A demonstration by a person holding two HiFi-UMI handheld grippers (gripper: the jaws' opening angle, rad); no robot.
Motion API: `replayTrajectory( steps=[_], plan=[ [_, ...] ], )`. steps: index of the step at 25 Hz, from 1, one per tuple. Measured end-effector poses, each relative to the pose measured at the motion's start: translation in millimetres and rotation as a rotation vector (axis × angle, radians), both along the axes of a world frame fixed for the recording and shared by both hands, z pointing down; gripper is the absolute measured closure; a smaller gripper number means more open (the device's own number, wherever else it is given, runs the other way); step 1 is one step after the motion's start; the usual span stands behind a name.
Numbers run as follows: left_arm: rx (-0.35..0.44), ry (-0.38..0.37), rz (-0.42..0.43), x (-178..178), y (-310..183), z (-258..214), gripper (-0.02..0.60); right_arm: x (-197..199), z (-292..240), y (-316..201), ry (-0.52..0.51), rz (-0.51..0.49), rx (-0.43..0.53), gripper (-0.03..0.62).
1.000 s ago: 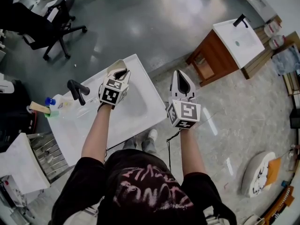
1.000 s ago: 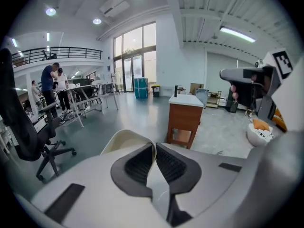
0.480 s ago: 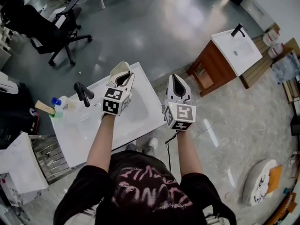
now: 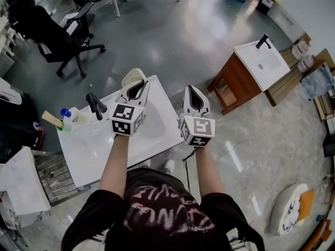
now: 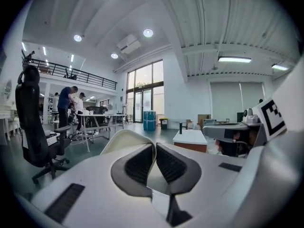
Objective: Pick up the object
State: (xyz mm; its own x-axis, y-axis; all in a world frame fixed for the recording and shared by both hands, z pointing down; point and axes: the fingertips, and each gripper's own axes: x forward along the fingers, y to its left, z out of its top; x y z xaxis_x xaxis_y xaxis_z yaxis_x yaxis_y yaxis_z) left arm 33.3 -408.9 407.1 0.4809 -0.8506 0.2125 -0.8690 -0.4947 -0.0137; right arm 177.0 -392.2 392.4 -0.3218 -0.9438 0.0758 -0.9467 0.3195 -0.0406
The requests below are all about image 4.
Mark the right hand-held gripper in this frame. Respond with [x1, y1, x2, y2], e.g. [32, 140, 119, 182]
[178, 85, 216, 147]

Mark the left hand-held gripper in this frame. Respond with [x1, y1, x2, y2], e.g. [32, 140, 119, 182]
[109, 79, 151, 137]

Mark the beige sponge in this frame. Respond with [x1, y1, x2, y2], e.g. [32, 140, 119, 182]
[121, 68, 147, 87]

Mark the person's left forearm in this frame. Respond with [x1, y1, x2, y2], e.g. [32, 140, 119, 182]
[99, 134, 130, 200]

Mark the person's right forearm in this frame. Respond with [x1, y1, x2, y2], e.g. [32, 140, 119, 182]
[195, 145, 225, 197]

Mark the black round faucet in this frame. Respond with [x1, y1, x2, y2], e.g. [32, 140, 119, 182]
[85, 92, 108, 121]

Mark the person's white shoe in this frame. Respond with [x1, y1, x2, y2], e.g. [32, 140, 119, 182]
[164, 159, 175, 175]

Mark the white rectangular sink basin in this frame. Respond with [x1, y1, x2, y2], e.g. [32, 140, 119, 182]
[57, 74, 184, 188]

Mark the clear spray bottle blue top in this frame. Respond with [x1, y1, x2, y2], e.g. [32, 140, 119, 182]
[60, 107, 88, 125]

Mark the wooden slatted board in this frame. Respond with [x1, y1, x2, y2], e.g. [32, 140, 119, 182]
[264, 48, 304, 107]

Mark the white square washbasin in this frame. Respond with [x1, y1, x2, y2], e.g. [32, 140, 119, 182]
[234, 39, 291, 92]

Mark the black angular faucet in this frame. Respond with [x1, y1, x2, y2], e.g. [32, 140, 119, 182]
[255, 34, 272, 50]

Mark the black office chair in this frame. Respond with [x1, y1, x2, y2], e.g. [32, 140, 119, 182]
[7, 0, 107, 78]

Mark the stainless steel rack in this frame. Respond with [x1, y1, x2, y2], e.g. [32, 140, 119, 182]
[32, 150, 82, 206]

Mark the black t-shirt pink print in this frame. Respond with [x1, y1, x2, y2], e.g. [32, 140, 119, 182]
[61, 167, 265, 251]

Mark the white plastic jug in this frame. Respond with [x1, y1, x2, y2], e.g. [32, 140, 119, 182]
[292, 39, 311, 59]
[297, 54, 316, 73]

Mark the black bag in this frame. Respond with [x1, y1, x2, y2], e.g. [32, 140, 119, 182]
[0, 93, 45, 164]

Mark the long white cabinet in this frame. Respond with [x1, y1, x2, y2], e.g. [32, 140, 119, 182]
[266, 3, 307, 43]

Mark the black bin yellow lid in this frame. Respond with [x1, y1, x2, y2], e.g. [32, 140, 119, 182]
[255, 0, 278, 15]

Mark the white curved plastic part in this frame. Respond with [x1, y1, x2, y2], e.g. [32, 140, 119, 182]
[0, 77, 23, 106]

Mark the bluish wrapped panel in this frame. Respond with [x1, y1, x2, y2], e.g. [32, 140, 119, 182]
[300, 65, 335, 100]

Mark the low wooden shelf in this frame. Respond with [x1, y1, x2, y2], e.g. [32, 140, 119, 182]
[312, 90, 335, 122]

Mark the white oval ceramic basin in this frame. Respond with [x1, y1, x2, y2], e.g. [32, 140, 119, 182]
[269, 183, 308, 236]

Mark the brown cardboard box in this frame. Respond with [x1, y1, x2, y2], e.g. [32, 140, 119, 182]
[310, 48, 335, 70]

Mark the black monitor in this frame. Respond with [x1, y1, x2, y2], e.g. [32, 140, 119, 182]
[322, 133, 335, 158]

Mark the white marble-top cabinet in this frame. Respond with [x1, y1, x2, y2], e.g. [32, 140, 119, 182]
[0, 145, 52, 230]

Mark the orange paper envelope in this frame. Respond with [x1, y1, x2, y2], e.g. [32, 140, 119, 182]
[297, 189, 315, 222]

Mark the black cable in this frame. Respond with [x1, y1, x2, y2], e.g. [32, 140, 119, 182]
[182, 146, 199, 193]

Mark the wooden handle brush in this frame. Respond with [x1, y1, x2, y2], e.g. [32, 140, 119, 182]
[41, 110, 65, 128]

